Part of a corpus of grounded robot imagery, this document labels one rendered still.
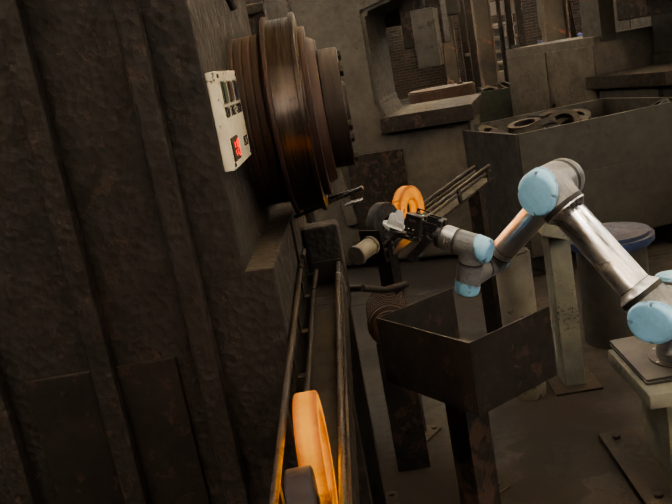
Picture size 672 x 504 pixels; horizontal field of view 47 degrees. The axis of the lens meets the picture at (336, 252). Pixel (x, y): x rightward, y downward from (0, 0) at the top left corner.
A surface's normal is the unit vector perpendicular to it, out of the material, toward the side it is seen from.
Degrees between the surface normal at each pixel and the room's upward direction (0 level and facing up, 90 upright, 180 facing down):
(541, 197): 85
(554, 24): 90
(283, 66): 59
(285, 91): 73
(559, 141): 90
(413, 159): 90
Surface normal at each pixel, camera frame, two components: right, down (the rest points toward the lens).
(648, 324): -0.59, 0.40
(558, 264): 0.00, 0.23
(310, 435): -0.11, -0.54
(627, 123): 0.25, 0.18
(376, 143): -0.25, 0.26
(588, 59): -0.93, 0.24
